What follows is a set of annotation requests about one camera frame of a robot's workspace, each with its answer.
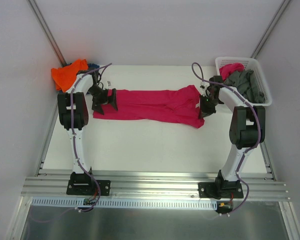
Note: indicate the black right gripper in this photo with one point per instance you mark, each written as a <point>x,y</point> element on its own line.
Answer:
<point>206,107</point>

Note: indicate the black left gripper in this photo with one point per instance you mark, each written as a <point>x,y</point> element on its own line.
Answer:
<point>105,98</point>

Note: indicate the magenta t shirt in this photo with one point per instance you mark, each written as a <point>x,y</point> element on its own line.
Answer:
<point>228,69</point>
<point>169,106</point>

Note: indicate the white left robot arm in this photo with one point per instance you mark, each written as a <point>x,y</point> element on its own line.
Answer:
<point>74,116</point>

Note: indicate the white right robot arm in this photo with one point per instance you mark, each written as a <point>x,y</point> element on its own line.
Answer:
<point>247,127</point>

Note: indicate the grey t shirts in basket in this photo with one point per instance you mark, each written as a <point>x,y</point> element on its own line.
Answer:
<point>246,84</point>

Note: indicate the magenta t shirt in basket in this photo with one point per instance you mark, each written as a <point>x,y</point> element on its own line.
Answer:
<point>228,69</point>

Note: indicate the folded blue t shirt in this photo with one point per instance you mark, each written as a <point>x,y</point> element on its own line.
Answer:
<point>93,65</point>

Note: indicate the folded orange t shirt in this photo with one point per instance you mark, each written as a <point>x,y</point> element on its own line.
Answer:
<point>64,77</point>

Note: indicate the white plastic laundry basket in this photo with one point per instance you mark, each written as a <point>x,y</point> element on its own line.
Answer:
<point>229,95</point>

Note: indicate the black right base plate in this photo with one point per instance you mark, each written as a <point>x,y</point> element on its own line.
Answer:
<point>218,191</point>

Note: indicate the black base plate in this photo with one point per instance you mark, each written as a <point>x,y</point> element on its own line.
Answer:
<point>218,191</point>
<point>88,188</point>

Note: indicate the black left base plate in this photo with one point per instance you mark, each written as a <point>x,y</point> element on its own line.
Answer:
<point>88,188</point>

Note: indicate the aluminium mounting rail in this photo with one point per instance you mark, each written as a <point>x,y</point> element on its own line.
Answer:
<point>155,185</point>

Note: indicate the white slotted cable duct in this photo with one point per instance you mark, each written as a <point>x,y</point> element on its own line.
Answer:
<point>125,203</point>

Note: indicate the left corner metal post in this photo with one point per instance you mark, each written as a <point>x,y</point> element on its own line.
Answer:
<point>46,30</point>

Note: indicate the corner metal post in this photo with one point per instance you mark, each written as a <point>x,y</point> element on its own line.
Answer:
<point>46,30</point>
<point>284,5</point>

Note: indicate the right corner metal post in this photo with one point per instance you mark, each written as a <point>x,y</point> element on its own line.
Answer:
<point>284,5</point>

